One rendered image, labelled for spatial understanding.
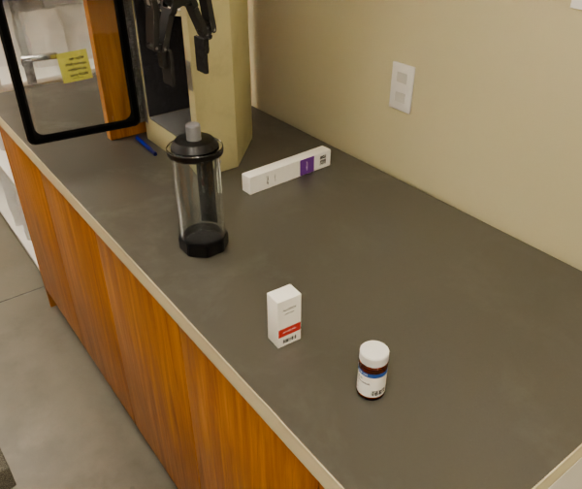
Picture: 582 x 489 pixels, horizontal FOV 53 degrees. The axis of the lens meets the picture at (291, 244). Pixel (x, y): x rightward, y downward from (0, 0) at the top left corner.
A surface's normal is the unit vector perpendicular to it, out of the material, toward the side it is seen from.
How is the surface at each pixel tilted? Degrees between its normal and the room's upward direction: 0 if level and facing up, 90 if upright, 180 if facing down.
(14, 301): 0
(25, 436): 0
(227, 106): 90
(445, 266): 0
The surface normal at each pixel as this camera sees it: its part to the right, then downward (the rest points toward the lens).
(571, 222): -0.80, 0.33
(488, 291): 0.00, -0.84
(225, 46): 0.60, 0.44
